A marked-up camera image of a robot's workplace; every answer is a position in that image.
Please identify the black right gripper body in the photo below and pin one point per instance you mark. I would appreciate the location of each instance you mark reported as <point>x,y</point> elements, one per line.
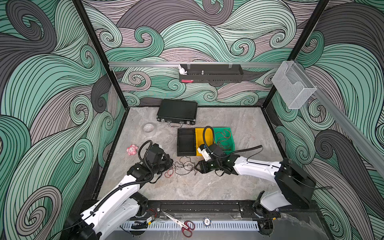
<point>209,165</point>

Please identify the clear acrylic wall holder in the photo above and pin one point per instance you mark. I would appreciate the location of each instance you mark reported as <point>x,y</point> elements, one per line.
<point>294,85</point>

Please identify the black wall shelf tray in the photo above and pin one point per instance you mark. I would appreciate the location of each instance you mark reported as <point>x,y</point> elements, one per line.
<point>213,74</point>

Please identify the pink pig toy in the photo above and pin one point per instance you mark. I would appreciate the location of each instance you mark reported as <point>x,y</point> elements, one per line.
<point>132,150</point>

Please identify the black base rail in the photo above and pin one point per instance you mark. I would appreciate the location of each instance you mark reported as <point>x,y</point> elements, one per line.
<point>237,209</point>

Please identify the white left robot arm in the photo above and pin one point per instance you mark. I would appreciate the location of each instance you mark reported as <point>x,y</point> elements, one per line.
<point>121,203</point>

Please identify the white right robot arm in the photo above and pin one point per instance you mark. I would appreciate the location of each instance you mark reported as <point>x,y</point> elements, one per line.
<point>296,187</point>

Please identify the aluminium wall rail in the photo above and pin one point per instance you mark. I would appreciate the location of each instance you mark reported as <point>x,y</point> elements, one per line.
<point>152,64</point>

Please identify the white rabbit figurine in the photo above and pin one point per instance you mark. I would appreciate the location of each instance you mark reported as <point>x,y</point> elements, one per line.
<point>182,71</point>

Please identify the yellow plastic bin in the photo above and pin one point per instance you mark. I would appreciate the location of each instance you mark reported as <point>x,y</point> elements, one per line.
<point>199,138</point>

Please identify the round blue white button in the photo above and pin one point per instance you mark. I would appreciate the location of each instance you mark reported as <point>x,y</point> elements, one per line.
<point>207,222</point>

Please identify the black aluminium carry case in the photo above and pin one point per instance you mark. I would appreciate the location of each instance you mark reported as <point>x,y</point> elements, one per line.
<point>177,112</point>

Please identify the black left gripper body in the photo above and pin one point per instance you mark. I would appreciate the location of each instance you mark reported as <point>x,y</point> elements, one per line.
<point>164,164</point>

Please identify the red handled scissors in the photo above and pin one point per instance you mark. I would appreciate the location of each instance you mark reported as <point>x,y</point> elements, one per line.
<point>187,227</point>

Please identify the black plastic bin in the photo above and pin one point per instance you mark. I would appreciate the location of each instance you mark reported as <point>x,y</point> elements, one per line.
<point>186,142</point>

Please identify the green plastic bin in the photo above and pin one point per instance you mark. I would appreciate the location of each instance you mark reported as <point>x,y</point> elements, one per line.
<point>224,139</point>

